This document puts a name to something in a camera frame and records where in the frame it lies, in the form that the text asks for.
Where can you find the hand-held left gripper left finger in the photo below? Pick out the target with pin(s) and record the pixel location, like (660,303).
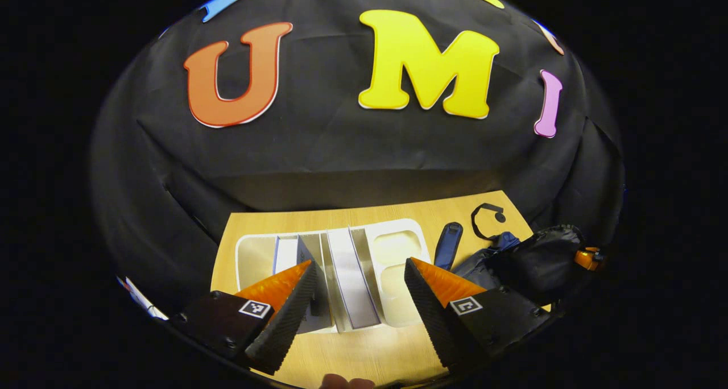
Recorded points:
(284,321)

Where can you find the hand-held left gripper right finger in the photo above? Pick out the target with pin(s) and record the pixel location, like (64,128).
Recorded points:
(435,321)

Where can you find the blue schoolbag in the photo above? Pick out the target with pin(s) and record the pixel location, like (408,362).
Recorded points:
(534,264)

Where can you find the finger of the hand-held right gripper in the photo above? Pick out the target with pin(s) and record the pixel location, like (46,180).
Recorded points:
(586,259)

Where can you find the white and blue banner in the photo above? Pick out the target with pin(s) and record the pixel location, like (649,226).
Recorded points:
(142,301)

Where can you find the grey cover book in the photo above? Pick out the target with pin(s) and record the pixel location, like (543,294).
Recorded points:
(286,255)

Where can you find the white bookshelf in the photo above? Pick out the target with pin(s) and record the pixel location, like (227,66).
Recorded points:
(398,247)

